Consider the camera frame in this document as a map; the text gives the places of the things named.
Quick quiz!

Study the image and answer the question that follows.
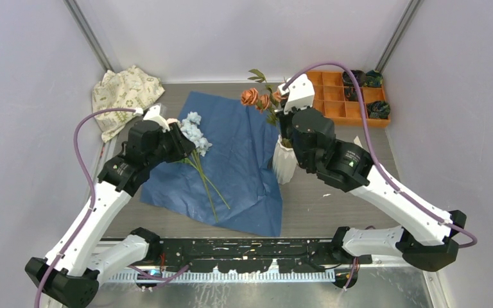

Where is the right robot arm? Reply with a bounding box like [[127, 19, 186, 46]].
[[277, 108, 467, 272]]

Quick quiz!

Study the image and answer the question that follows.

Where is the blue wrapping paper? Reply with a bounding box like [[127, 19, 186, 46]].
[[140, 92, 283, 237]]

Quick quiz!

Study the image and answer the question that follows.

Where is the purple cable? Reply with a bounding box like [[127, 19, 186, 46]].
[[282, 62, 478, 290], [33, 107, 190, 308]]

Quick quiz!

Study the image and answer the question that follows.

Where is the orange rose stem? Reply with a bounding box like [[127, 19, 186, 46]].
[[240, 69, 284, 128]]

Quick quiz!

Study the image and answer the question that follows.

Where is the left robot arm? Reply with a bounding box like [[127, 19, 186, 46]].
[[25, 119, 195, 307]]

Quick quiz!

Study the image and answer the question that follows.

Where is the dark rolled fabric top-right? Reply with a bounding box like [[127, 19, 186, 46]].
[[363, 70, 383, 88]]

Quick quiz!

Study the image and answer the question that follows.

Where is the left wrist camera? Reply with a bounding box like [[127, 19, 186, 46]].
[[134, 103, 170, 132]]

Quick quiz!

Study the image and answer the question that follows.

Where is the white ribbed vase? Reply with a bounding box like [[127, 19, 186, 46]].
[[272, 135, 297, 185]]

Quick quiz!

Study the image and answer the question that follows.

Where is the dark rolled fabric bottom-right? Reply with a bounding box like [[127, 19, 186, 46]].
[[366, 100, 391, 119]]

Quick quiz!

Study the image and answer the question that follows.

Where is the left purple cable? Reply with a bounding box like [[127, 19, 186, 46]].
[[33, 107, 190, 308]]

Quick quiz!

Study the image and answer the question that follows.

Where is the orange compartment tray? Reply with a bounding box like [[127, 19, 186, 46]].
[[307, 71, 391, 128]]

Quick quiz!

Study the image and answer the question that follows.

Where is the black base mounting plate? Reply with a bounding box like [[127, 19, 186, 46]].
[[134, 238, 352, 273]]

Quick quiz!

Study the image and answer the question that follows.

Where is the cream patterned cloth bag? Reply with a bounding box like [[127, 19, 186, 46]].
[[92, 65, 165, 143]]

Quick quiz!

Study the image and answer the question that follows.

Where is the dark rolled fabric top-left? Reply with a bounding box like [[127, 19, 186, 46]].
[[342, 69, 367, 87]]

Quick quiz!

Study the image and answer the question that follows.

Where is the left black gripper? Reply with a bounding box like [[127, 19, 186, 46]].
[[146, 122, 195, 169]]

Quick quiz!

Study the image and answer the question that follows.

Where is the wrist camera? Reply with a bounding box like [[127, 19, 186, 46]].
[[134, 103, 170, 132], [277, 73, 315, 115]]

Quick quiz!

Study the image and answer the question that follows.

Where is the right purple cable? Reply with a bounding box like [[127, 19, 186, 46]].
[[282, 62, 478, 290]]

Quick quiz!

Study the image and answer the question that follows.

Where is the light blue flower stem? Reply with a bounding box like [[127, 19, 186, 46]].
[[177, 112, 231, 223]]

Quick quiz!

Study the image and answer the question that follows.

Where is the beige printed ribbon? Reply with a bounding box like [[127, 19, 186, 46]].
[[353, 136, 363, 148]]

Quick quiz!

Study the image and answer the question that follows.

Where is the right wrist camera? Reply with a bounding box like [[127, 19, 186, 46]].
[[277, 73, 315, 115]]

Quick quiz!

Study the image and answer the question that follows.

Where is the dark fabric piece middle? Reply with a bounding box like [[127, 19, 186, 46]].
[[344, 87, 365, 101]]

